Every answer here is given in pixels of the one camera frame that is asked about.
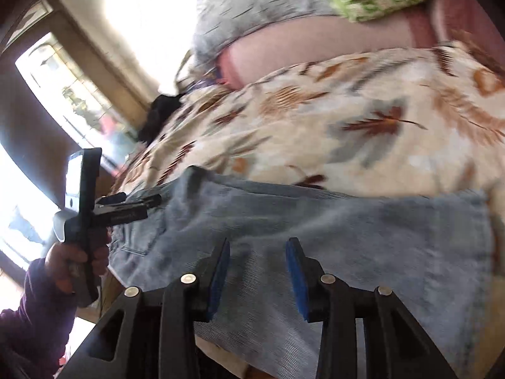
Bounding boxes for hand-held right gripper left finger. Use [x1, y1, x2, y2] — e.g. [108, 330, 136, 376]
[59, 238, 231, 379]

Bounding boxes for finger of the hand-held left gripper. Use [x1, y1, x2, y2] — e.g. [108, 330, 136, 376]
[97, 192, 128, 207]
[95, 194, 163, 228]

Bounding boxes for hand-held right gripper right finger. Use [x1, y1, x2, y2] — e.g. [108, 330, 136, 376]
[286, 237, 458, 379]

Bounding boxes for blue denim pants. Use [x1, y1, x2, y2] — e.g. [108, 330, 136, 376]
[106, 165, 495, 379]

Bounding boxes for person's left forearm purple sleeve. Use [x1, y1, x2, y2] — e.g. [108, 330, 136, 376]
[0, 258, 81, 379]

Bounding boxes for person's left hand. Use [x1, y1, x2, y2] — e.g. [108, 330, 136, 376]
[44, 232, 113, 293]

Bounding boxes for frosted glass panel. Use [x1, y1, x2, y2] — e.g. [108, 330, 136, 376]
[0, 142, 61, 274]

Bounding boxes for black cloth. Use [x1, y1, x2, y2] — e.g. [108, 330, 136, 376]
[137, 93, 185, 145]

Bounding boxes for brown wooden door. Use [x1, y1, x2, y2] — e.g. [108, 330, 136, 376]
[0, 0, 158, 285]

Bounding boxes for stained glass door pane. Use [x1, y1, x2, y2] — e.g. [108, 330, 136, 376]
[15, 32, 140, 155]

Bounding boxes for leaf print blanket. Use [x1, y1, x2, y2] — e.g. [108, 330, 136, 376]
[111, 40, 505, 211]

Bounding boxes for grey quilted pillow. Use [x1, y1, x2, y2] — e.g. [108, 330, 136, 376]
[191, 0, 348, 72]

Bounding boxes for pink sofa bolster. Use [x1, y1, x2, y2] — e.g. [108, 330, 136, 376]
[215, 0, 438, 90]

